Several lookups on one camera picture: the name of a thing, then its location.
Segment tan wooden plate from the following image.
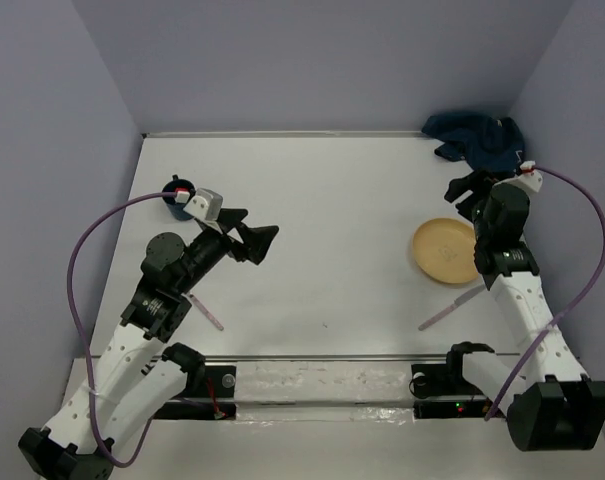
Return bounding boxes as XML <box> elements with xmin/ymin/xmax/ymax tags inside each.
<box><xmin>408</xmin><ymin>218</ymin><xmax>478</xmax><ymax>285</ymax></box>

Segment dark blue mug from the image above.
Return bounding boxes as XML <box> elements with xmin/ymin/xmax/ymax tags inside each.
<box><xmin>162</xmin><ymin>174</ymin><xmax>196</xmax><ymax>221</ymax></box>

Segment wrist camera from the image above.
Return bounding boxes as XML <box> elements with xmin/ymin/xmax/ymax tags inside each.
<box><xmin>184</xmin><ymin>188</ymin><xmax>223</xmax><ymax>222</ymax></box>
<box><xmin>501</xmin><ymin>161</ymin><xmax>543</xmax><ymax>195</ymax></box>

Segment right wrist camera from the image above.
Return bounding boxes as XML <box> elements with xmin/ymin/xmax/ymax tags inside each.
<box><xmin>501</xmin><ymin>161</ymin><xmax>543</xmax><ymax>195</ymax></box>

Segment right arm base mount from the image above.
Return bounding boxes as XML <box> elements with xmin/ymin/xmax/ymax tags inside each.
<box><xmin>408</xmin><ymin>363</ymin><xmax>492</xmax><ymax>420</ymax></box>

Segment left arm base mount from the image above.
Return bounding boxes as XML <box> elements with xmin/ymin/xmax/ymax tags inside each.
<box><xmin>154</xmin><ymin>364</ymin><xmax>237</xmax><ymax>421</ymax></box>

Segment pink handled fork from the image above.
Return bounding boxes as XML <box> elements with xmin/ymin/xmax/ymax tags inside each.
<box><xmin>187</xmin><ymin>293</ymin><xmax>224</xmax><ymax>331</ymax></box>

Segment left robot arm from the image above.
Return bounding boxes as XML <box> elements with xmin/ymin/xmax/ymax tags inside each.
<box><xmin>18</xmin><ymin>209</ymin><xmax>279</xmax><ymax>479</ymax></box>

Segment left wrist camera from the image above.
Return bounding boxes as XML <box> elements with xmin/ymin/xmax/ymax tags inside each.
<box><xmin>184</xmin><ymin>188</ymin><xmax>223</xmax><ymax>222</ymax></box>

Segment metal rail at table front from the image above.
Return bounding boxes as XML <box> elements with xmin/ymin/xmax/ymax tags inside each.
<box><xmin>149</xmin><ymin>353</ymin><xmax>521</xmax><ymax>363</ymax></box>

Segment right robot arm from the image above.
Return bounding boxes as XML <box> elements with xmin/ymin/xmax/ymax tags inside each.
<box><xmin>442</xmin><ymin>166</ymin><xmax>605</xmax><ymax>452</ymax></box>

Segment blue whale cloth placemat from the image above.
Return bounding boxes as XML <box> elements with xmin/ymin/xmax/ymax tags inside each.
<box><xmin>421</xmin><ymin>111</ymin><xmax>526</xmax><ymax>173</ymax></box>

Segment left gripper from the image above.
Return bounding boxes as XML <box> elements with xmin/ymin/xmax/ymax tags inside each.
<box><xmin>175</xmin><ymin>208</ymin><xmax>278</xmax><ymax>294</ymax></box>

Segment pink handled knife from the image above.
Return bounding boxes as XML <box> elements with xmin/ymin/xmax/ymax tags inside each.
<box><xmin>418</xmin><ymin>285</ymin><xmax>485</xmax><ymax>331</ymax></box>

